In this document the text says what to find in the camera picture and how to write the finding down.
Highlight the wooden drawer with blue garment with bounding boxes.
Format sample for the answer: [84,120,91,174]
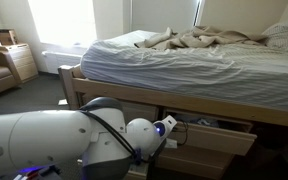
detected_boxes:
[163,110,258,157]

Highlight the closed wooden drawer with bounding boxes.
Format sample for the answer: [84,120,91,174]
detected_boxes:
[119,100,159,123]

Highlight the wooden drawer with pale clothes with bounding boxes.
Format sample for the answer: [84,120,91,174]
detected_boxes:
[125,163,149,180]

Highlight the mattress with striped sheet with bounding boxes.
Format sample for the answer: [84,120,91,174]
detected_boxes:
[80,29,288,115]

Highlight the beige crumpled blanket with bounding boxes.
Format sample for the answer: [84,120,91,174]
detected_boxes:
[133,25,269,52]

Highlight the white paper sheet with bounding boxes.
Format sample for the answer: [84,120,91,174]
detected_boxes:
[57,98,69,107]

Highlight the white radiator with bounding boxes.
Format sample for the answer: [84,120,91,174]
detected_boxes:
[41,49,85,75]

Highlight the bright window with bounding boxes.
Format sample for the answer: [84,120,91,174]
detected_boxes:
[27,0,98,48]

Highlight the wooden dresser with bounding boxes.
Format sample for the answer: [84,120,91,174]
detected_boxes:
[0,43,40,85]

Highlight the red black tool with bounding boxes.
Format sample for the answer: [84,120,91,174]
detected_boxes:
[16,169,41,180]

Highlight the striped pillow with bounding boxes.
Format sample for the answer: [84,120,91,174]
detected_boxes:
[261,20,288,53]

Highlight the cardboard box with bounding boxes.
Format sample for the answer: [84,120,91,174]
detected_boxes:
[0,29,19,46]

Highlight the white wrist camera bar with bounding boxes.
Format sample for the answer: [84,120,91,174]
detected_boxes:
[163,114,178,137]

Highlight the wooden bed frame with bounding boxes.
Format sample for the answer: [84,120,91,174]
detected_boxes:
[57,64,288,180]

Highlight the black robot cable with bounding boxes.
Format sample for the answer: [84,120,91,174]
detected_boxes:
[175,120,189,147]

